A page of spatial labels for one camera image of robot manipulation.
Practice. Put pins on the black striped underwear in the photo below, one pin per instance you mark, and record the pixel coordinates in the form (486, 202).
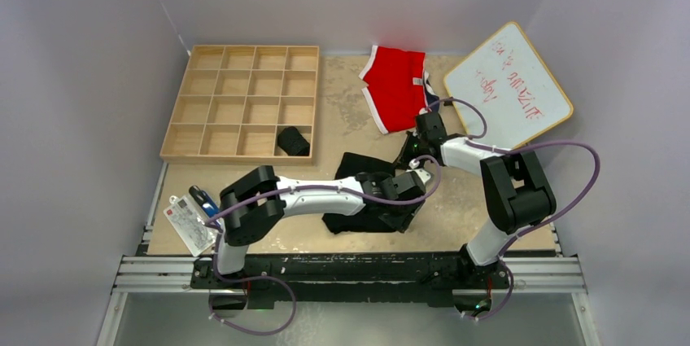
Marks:
(292, 142)

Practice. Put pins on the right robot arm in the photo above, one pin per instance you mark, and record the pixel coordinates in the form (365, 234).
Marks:
(516, 191)

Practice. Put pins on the plain black underwear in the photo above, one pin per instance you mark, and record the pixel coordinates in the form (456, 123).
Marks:
(351, 164)

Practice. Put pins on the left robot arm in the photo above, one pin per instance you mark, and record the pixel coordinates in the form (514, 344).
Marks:
(255, 203)

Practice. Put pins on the wooden compartment tray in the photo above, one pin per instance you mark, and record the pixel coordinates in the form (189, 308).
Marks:
(234, 99)

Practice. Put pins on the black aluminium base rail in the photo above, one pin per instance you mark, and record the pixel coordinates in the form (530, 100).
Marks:
(438, 279)

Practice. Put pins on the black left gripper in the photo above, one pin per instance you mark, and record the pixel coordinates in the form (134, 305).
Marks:
(399, 223)

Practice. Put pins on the white board with wooden frame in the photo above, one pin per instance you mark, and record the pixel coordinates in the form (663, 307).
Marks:
(510, 84)

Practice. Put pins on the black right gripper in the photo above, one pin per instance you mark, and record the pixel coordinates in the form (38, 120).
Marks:
(403, 157)

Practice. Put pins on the plastic packaged card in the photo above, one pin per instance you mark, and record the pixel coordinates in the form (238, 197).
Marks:
(188, 220)

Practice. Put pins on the red white blue underwear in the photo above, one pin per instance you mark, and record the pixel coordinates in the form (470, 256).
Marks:
(397, 88)

